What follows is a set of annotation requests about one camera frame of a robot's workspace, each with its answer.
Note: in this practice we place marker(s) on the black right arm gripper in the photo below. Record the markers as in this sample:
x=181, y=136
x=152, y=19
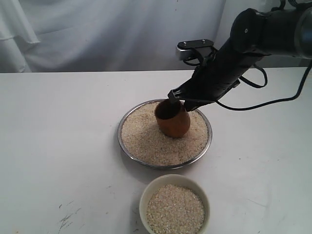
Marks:
x=208, y=84

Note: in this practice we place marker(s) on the brown wooden cup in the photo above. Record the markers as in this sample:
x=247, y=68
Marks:
x=172, y=118

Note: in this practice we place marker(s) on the round metal tray of rice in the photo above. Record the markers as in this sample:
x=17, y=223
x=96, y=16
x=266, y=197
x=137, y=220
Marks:
x=141, y=139

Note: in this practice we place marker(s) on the white bowl of rice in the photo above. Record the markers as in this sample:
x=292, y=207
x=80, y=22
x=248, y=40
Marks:
x=174, y=204

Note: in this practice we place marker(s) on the white backdrop cloth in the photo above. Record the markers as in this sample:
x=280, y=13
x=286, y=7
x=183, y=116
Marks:
x=110, y=35

